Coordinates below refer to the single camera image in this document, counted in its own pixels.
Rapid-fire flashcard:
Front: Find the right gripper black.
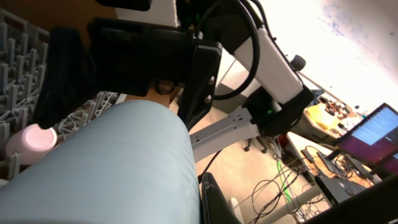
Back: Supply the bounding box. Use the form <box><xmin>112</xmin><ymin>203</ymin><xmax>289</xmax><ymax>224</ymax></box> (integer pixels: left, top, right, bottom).
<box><xmin>33</xmin><ymin>17</ymin><xmax>221</xmax><ymax>129</ymax></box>

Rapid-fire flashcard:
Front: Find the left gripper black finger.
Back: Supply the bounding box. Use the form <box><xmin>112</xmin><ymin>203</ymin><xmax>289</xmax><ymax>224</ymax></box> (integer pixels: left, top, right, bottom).
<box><xmin>201</xmin><ymin>172</ymin><xmax>241</xmax><ymax>224</ymax></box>

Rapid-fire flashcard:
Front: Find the pink plastic cup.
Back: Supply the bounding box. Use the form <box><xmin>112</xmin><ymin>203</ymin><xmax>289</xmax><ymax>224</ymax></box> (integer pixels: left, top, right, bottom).
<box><xmin>5</xmin><ymin>124</ymin><xmax>57</xmax><ymax>165</ymax></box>

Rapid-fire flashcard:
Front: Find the light blue plastic cup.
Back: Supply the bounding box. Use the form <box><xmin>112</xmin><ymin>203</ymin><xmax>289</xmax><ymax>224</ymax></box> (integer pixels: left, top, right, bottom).
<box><xmin>1</xmin><ymin>100</ymin><xmax>201</xmax><ymax>223</ymax></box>

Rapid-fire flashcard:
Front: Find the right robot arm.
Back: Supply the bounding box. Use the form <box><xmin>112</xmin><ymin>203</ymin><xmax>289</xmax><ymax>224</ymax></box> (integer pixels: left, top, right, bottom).
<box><xmin>32</xmin><ymin>0</ymin><xmax>313</xmax><ymax>136</ymax></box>

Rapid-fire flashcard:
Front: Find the grey dishwasher rack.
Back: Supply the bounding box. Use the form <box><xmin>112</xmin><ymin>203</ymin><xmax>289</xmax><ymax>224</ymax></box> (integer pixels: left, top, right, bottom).
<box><xmin>1</xmin><ymin>9</ymin><xmax>126</xmax><ymax>185</ymax></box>

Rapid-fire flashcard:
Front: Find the laptop with lit screen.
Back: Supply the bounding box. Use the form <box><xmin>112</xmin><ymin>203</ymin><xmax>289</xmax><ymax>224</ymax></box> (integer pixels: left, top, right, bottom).
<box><xmin>336</xmin><ymin>103</ymin><xmax>397</xmax><ymax>175</ymax></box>

